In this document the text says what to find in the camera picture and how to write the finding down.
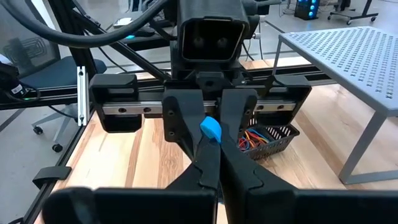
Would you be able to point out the white paper manual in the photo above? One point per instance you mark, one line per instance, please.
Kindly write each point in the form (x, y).
(122, 21)

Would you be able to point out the grey perforated metal shelf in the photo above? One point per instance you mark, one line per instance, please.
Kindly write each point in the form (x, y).
(342, 56)

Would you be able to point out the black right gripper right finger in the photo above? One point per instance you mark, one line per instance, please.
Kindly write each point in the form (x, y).
(239, 180)

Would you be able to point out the silver metal bracket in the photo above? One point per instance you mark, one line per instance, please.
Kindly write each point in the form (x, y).
(83, 93)

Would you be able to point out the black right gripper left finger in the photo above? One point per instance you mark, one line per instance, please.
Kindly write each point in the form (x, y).
(208, 168)

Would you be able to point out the yellow rubber band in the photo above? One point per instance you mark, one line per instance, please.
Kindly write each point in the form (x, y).
(250, 137)

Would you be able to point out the red rubber band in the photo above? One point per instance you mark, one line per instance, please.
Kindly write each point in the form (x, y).
(243, 144)

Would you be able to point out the dark blue office chair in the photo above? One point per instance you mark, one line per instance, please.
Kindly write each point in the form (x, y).
(56, 74)

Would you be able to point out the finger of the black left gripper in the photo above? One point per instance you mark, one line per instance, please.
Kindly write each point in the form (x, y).
(183, 118)
(237, 112)

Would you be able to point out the blue rubber band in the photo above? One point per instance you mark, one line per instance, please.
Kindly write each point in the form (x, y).
(211, 129)
(259, 134)

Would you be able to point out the computer tower blue lights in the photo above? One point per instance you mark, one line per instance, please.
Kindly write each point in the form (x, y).
(306, 9)

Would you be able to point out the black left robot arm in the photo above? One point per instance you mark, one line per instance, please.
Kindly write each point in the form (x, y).
(253, 25)

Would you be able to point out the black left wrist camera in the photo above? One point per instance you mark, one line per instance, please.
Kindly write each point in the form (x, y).
(211, 40)

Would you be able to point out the black plastic basket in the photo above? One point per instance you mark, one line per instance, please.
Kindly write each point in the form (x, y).
(273, 146)

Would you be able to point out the black computer mouse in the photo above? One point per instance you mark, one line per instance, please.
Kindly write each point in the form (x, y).
(144, 31)

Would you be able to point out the black table clamp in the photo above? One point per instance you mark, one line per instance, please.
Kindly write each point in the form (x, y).
(51, 175)

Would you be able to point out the black labelled device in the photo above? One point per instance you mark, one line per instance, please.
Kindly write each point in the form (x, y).
(12, 84)

